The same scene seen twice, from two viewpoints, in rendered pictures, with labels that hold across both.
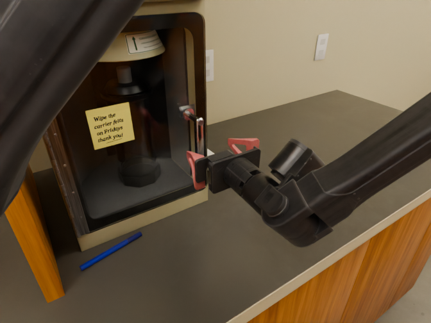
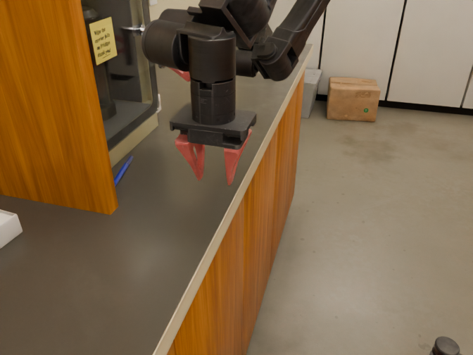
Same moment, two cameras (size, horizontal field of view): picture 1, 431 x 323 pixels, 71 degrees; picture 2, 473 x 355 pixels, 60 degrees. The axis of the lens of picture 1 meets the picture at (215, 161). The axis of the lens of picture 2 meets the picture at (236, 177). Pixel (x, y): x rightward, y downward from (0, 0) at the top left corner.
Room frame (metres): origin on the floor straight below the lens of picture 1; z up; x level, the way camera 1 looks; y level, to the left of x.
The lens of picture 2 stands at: (-0.29, 0.53, 1.40)
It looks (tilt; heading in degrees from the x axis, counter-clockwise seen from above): 31 degrees down; 319
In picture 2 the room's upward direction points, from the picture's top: straight up
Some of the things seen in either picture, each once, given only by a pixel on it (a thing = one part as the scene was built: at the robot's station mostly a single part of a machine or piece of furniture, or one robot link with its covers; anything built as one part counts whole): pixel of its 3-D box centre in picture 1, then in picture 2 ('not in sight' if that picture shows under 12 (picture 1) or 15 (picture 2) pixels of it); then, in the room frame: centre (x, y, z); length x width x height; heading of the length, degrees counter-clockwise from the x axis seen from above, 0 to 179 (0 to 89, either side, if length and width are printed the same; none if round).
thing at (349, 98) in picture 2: not in sight; (351, 98); (1.61, -2.42, 0.14); 0.41 x 0.33 x 0.29; 40
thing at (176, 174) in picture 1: (138, 129); (117, 46); (0.53, 0.15, 1.19); 0.30 x 0.01 x 0.40; 123
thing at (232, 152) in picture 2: not in sight; (220, 153); (0.10, 0.22, 1.14); 0.07 x 0.07 x 0.09; 33
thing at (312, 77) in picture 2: not in sight; (284, 91); (2.09, -2.07, 0.17); 0.60 x 0.42 x 0.33; 31
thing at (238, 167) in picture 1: (242, 176); not in sight; (0.44, -0.05, 1.14); 0.10 x 0.07 x 0.07; 122
